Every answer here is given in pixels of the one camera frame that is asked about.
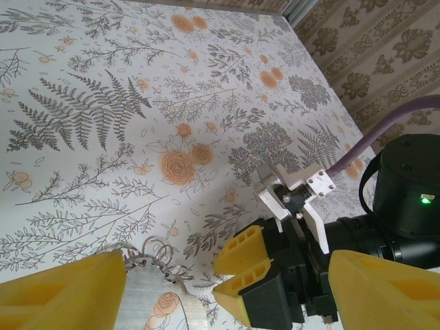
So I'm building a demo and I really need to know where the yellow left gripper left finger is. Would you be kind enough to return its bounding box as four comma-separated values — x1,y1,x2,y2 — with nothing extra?
0,250,129,330

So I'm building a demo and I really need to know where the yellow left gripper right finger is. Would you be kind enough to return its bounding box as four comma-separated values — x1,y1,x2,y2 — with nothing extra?
328,250,440,330

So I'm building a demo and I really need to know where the silver keyring chain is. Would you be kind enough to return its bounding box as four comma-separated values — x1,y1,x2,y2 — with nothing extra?
118,236,195,286

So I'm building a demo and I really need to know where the floral patterned table cover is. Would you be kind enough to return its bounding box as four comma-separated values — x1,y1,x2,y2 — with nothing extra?
0,0,381,330

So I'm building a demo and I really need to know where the thin black right gripper cable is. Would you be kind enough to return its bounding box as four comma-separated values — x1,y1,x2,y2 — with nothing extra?
358,151,383,216

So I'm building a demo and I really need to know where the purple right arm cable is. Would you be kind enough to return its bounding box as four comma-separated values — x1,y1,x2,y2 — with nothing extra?
326,96,440,178

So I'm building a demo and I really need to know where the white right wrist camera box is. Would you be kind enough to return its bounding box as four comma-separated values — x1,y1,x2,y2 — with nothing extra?
252,162,337,256

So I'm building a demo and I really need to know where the aluminium frame post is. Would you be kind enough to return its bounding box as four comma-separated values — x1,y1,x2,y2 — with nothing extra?
282,0,316,27

